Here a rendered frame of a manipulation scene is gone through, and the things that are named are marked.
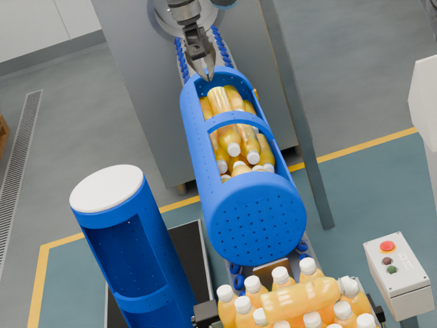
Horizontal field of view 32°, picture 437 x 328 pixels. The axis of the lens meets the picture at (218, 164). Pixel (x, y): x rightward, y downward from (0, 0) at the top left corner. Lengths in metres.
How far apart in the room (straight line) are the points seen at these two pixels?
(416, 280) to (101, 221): 1.21
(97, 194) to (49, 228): 2.08
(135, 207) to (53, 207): 2.34
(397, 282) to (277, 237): 0.47
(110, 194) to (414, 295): 1.23
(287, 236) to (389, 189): 1.92
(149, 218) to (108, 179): 0.21
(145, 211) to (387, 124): 2.25
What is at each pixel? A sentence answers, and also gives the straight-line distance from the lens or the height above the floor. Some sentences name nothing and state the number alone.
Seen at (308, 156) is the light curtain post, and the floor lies 0.44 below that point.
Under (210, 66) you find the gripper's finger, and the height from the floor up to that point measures 1.45.
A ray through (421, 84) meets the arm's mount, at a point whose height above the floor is 1.32.
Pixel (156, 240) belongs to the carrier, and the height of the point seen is 0.81.
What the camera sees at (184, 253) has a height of 0.15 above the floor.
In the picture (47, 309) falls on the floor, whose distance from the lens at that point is 4.14.
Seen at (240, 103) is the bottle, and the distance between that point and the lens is 2.74.
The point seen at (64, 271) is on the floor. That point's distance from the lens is 4.35.
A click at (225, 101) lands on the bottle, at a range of 2.70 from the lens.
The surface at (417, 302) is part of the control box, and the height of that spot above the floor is 1.04.
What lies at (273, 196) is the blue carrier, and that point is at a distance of 2.12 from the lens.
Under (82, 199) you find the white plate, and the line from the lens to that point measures 2.73.
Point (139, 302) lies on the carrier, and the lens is 2.87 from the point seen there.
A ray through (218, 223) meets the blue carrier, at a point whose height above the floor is 1.14.
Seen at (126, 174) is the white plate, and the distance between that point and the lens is 2.77.
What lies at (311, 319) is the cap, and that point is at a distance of 1.80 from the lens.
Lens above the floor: 2.34
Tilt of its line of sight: 30 degrees down
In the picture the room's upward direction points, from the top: 19 degrees counter-clockwise
